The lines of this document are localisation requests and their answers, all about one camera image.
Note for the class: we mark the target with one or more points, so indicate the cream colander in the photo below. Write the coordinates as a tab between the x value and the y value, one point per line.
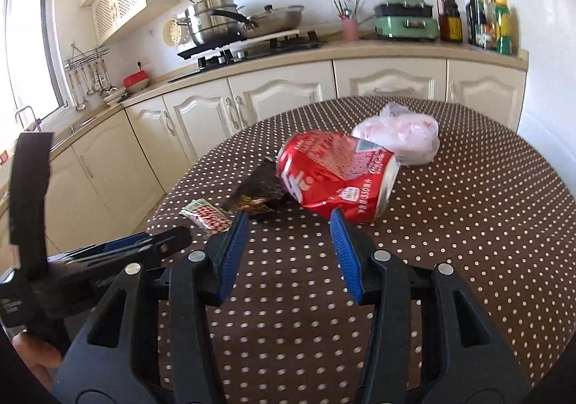
173	32

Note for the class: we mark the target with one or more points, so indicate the green electric cooker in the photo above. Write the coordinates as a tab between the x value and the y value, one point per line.
405	28

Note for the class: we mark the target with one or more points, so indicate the crushed red soda can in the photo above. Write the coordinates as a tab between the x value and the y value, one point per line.
333	170

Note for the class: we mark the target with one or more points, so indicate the wall outlet with plug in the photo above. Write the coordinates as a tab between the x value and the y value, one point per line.
141	65

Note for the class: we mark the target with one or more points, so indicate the white stove rack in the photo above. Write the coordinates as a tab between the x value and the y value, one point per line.
270	37

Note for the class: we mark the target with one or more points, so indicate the large soy sauce bottle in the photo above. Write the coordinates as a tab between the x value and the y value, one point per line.
450	21

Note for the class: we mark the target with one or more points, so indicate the white pink plastic bag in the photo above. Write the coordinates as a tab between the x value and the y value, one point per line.
400	134

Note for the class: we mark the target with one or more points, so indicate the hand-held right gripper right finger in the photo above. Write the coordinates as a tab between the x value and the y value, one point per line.
346	251

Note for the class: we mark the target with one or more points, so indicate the red container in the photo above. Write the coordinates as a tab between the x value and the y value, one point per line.
135	79

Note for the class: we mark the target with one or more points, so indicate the green yellow-capped bottle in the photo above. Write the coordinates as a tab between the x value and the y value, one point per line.
504	30

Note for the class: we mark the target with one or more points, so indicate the slim dark sauce bottle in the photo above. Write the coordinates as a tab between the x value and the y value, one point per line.
471	17

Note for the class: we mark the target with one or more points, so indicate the pink utensil holder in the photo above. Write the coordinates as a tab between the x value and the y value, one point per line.
349	29

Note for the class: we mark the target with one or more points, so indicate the dark labelled sauce bottle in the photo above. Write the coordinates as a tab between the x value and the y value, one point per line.
485	26

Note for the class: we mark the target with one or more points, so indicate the sliding window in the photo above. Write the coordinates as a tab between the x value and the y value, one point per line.
27	48

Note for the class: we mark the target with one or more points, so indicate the brown polka dot tablecloth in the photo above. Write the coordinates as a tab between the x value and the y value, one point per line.
450	251

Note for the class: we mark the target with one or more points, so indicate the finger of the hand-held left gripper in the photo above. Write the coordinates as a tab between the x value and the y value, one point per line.
166	244
112	244

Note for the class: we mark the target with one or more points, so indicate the cream base cabinets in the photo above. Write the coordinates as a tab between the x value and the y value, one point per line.
270	93

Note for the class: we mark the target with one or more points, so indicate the stacked white bowls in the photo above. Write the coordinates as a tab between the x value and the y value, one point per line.
114	95

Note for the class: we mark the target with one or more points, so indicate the metal utensil rack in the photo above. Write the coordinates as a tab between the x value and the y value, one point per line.
85	57

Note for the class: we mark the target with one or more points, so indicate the dark foil snack wrapper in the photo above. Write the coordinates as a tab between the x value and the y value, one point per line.
256	194

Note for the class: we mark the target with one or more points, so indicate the red white small packet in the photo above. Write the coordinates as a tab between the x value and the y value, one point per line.
207	215

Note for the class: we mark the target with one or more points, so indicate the steel steamer pot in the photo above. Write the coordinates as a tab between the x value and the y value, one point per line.
211	21

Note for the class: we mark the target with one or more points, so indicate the steel faucet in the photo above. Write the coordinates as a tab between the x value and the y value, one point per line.
38	124

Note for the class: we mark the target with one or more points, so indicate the steel wok with lid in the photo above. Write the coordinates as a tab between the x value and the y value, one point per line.
279	19

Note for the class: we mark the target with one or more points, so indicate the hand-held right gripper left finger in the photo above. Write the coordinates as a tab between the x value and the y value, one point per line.
234	251

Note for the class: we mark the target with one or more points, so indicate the steel sink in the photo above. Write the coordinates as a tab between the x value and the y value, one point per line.
83	124

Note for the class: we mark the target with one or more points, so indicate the hanging kitchen utensils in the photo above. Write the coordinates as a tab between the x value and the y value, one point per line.
80	93

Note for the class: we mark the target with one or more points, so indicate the black gas stove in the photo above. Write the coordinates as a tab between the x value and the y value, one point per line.
297	44

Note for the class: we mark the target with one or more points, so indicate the person's left hand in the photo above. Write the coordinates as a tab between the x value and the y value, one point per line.
38	356

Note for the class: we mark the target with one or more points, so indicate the cream bowl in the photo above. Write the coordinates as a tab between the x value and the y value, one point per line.
139	88

